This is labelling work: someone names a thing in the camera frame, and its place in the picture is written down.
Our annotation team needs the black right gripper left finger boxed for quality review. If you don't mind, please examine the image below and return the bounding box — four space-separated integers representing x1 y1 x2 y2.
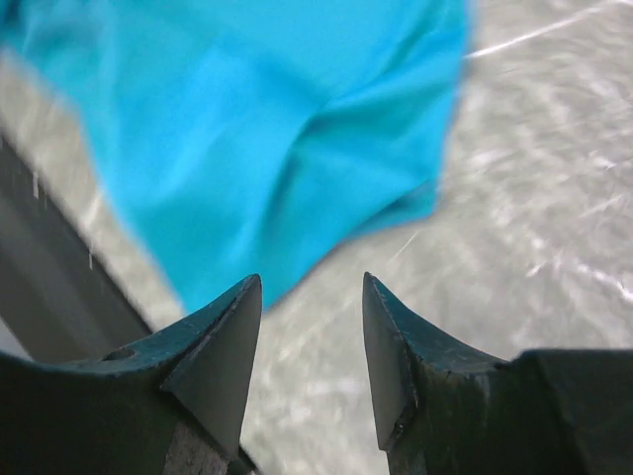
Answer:
1 275 261 474

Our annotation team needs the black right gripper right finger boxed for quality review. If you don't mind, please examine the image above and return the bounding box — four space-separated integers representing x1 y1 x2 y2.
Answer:
362 274 632 474

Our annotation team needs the teal t shirt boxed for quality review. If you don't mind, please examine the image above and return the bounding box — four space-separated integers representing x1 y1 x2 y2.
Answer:
1 1 470 311

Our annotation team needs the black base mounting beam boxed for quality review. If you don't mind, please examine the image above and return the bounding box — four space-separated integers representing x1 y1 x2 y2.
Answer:
1 141 151 363

